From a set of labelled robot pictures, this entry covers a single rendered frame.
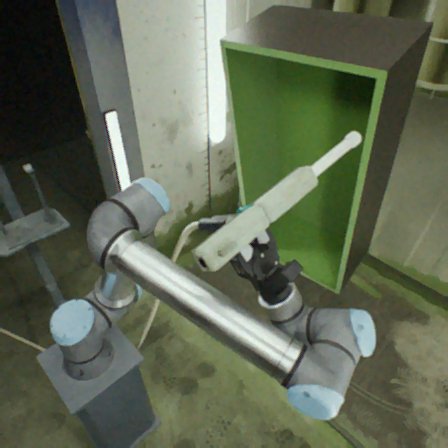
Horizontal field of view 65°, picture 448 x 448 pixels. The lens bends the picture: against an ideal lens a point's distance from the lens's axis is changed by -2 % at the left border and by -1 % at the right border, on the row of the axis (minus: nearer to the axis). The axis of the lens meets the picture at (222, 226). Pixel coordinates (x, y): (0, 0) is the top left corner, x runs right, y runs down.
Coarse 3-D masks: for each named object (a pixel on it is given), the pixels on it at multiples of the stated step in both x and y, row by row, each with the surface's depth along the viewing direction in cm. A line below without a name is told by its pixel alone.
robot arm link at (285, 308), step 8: (296, 288) 78; (288, 296) 76; (296, 296) 77; (264, 304) 77; (272, 304) 76; (280, 304) 75; (288, 304) 75; (296, 304) 76; (272, 312) 76; (280, 312) 76; (288, 312) 76; (296, 312) 76; (280, 320) 77
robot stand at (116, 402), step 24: (120, 336) 145; (48, 360) 137; (120, 360) 137; (72, 384) 130; (96, 384) 130; (120, 384) 137; (72, 408) 123; (96, 408) 133; (120, 408) 145; (144, 408) 160; (96, 432) 143; (120, 432) 155; (144, 432) 172
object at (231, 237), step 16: (352, 144) 80; (320, 160) 76; (288, 176) 74; (304, 176) 72; (272, 192) 69; (288, 192) 70; (304, 192) 72; (256, 208) 66; (272, 208) 68; (288, 208) 70; (208, 224) 77; (224, 224) 69; (240, 224) 64; (256, 224) 66; (208, 240) 63; (224, 240) 62; (240, 240) 64; (208, 256) 61; (224, 256) 60
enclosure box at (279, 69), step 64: (256, 64) 147; (320, 64) 106; (384, 64) 97; (256, 128) 167; (320, 128) 165; (384, 128) 116; (256, 192) 194; (320, 192) 194; (384, 192) 164; (320, 256) 201
